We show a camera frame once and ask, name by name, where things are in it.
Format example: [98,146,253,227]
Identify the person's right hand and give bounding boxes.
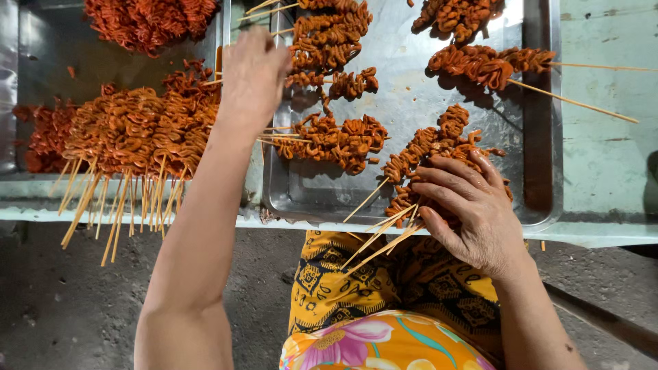
[410,148,531,282]

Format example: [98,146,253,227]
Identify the person's left hand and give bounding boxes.
[213,25,294,139]

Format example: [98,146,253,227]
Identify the orange marinated intestine skewer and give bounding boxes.
[411,0,505,44]
[427,44,641,124]
[271,28,364,74]
[256,135,383,176]
[262,112,390,151]
[496,46,658,73]
[245,0,372,15]
[202,67,379,102]
[237,4,374,48]
[342,104,471,224]

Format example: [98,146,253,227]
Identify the bundle of intestine skewers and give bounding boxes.
[337,131,515,283]

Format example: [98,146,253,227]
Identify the pile of loose marinated intestines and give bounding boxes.
[84,0,219,58]

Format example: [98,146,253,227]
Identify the heap of intestine skewers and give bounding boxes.
[49,58,223,267]

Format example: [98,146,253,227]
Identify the shiny metal tray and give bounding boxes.
[261,0,564,233]

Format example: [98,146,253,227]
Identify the dull metal tray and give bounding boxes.
[14,0,229,182]

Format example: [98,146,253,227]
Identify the yellow black patterned skirt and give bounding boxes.
[287,230,505,368]

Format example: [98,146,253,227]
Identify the orange floral shirt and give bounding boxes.
[279,310,498,370]

